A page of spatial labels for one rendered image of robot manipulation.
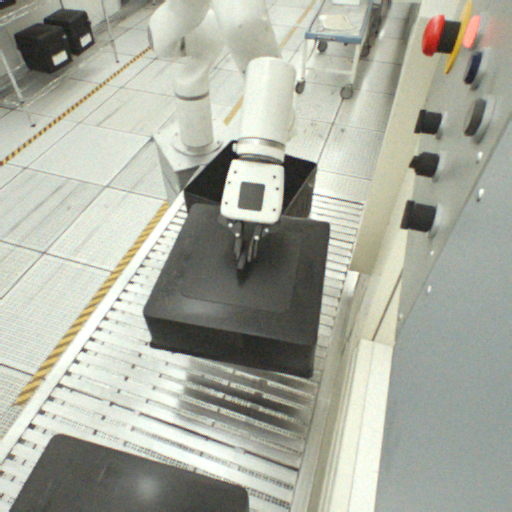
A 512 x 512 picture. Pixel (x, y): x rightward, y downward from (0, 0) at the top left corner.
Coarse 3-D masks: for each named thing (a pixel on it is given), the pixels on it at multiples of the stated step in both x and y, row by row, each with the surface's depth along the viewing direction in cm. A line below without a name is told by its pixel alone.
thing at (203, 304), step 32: (192, 224) 79; (288, 224) 79; (320, 224) 79; (192, 256) 73; (224, 256) 73; (288, 256) 73; (320, 256) 73; (160, 288) 68; (192, 288) 68; (224, 288) 68; (256, 288) 68; (288, 288) 68; (320, 288) 68; (160, 320) 65; (192, 320) 64; (224, 320) 64; (256, 320) 64; (288, 320) 64; (192, 352) 71; (224, 352) 68; (256, 352) 66; (288, 352) 64
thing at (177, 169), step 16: (176, 128) 157; (224, 128) 157; (160, 144) 149; (224, 144) 149; (160, 160) 161; (176, 160) 143; (192, 160) 143; (208, 160) 143; (176, 176) 142; (192, 176) 144; (176, 192) 153; (176, 224) 177
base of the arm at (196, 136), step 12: (180, 108) 136; (192, 108) 135; (204, 108) 137; (180, 120) 140; (192, 120) 138; (204, 120) 140; (180, 132) 145; (192, 132) 142; (204, 132) 143; (216, 132) 153; (180, 144) 148; (192, 144) 145; (204, 144) 146; (216, 144) 148
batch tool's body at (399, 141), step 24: (432, 0) 59; (456, 0) 59; (408, 48) 68; (408, 72) 60; (432, 72) 59; (408, 96) 63; (408, 120) 65; (384, 144) 70; (408, 144) 68; (384, 168) 73; (384, 192) 76; (384, 216) 80; (360, 240) 87; (360, 264) 92; (360, 288) 118
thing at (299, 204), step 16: (224, 160) 120; (288, 160) 116; (304, 160) 114; (208, 176) 114; (224, 176) 124; (288, 176) 120; (304, 176) 117; (192, 192) 109; (208, 192) 118; (288, 192) 124; (304, 192) 109; (288, 208) 100; (304, 208) 116
